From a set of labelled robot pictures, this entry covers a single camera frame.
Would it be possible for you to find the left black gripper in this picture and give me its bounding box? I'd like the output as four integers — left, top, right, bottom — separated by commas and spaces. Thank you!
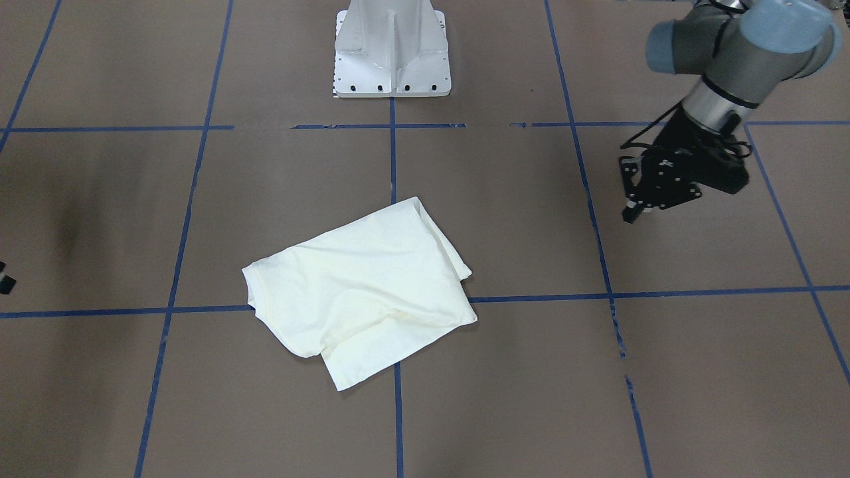
619, 106, 719, 224

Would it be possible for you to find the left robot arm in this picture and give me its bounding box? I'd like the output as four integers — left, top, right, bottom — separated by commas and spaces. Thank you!
618, 1, 843, 224

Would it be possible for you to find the cream long sleeve shirt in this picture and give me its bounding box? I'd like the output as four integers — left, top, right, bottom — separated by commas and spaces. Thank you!
242, 197, 477, 392

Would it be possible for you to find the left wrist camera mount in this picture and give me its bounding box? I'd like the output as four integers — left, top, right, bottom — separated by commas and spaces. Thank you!
692, 136, 752, 195

